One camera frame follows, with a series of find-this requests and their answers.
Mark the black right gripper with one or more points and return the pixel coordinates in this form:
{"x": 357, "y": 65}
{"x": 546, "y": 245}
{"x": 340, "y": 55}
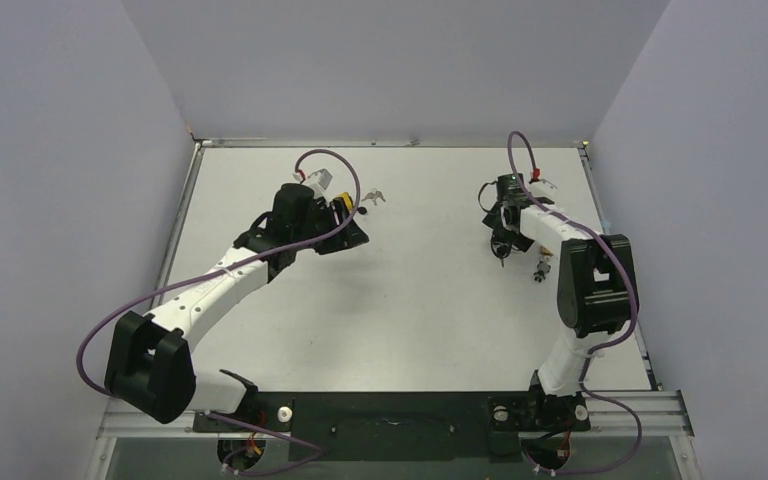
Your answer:
{"x": 501, "y": 234}

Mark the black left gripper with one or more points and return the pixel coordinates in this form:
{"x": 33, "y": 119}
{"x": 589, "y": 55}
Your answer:
{"x": 344, "y": 239}

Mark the yellow Opel padlock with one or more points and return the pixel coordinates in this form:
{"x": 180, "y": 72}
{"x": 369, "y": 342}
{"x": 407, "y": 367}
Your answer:
{"x": 341, "y": 205}

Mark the black-headed key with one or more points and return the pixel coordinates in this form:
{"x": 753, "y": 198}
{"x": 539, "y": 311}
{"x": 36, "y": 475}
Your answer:
{"x": 501, "y": 250}

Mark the silver key bunch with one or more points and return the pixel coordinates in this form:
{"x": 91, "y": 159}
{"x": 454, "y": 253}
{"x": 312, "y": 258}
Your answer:
{"x": 373, "y": 198}

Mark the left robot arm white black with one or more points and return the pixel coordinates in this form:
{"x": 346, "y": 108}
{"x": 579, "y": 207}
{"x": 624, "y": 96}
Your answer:
{"x": 150, "y": 364}

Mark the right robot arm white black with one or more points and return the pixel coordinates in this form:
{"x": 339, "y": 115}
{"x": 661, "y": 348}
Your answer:
{"x": 595, "y": 294}

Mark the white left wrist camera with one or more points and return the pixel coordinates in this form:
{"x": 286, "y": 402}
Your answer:
{"x": 318, "y": 181}

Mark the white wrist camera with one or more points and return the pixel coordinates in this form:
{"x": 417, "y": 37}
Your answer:
{"x": 542, "y": 189}
{"x": 318, "y": 181}

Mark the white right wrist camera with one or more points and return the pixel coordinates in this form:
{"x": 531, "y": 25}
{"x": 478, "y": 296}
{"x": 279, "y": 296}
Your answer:
{"x": 542, "y": 189}

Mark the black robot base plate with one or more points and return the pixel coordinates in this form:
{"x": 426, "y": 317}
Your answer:
{"x": 408, "y": 426}

